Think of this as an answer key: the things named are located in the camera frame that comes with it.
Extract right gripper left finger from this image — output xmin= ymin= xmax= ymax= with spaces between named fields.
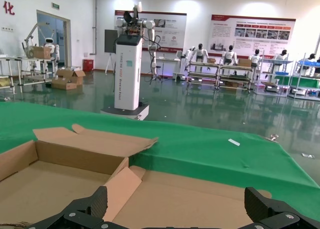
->
xmin=24 ymin=185 xmax=111 ymax=229

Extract cardboard box round hole lid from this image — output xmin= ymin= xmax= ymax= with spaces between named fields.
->
xmin=102 ymin=165 xmax=273 ymax=229

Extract red bin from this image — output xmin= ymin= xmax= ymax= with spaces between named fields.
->
xmin=82 ymin=58 xmax=95 ymax=72

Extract small wall info poster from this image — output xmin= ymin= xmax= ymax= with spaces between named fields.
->
xmin=114 ymin=10 xmax=188 ymax=55

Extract closed cardboard carton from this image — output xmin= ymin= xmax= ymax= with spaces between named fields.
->
xmin=29 ymin=45 xmax=52 ymax=60

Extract open flap cardboard carton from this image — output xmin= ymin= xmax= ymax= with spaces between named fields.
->
xmin=56 ymin=67 xmax=86 ymax=86

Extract wide wall info poster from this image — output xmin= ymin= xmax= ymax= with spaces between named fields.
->
xmin=209 ymin=13 xmax=297 ymax=60

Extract white tower mobile robot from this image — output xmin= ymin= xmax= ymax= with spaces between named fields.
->
xmin=99 ymin=1 xmax=163 ymax=121

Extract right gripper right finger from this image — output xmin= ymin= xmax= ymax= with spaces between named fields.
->
xmin=239 ymin=186 xmax=320 ymax=229

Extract green table cloth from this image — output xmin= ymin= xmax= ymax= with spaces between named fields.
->
xmin=0 ymin=101 xmax=320 ymax=222

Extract metal pipe work rack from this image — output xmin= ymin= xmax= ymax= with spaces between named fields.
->
xmin=218 ymin=62 xmax=255 ymax=92
xmin=0 ymin=55 xmax=23 ymax=95
xmin=253 ymin=50 xmax=295 ymax=97
xmin=186 ymin=60 xmax=222 ymax=89
xmin=287 ymin=53 xmax=320 ymax=101
xmin=14 ymin=56 xmax=57 ymax=86

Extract red wall character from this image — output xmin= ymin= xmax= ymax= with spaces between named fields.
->
xmin=2 ymin=0 xmax=15 ymax=16

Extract grey wall pipe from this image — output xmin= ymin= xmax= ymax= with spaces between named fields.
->
xmin=92 ymin=0 xmax=98 ymax=56

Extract blue glass door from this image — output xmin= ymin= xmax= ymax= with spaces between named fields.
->
xmin=36 ymin=9 xmax=72 ymax=72

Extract black board on easel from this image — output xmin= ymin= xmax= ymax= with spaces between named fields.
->
xmin=104 ymin=29 xmax=118 ymax=75

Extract flat cardboard carton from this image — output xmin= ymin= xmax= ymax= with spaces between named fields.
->
xmin=51 ymin=76 xmax=78 ymax=91

